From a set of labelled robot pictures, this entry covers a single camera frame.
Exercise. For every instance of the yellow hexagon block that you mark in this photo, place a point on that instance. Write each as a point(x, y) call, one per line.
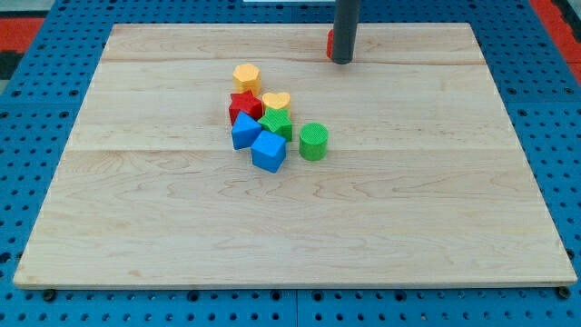
point(247, 77)

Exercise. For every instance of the red circle block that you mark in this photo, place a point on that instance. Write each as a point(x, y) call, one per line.
point(329, 45)

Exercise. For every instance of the blue cube block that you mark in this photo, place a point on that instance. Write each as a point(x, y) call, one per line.
point(268, 151)

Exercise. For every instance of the green cylinder block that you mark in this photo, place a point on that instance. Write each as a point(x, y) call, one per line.
point(313, 141)

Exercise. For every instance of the green star block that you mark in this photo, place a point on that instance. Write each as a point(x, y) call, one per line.
point(278, 122)

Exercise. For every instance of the blue triangle block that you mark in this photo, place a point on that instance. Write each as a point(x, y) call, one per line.
point(244, 131)

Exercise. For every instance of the yellow heart block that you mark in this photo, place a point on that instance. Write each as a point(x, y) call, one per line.
point(276, 101)

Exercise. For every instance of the red star block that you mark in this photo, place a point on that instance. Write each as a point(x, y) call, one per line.
point(247, 103)

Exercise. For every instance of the light wooden board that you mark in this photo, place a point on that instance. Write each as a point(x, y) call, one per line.
point(424, 185)

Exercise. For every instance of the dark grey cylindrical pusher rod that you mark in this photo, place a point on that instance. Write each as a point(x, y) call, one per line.
point(345, 25)

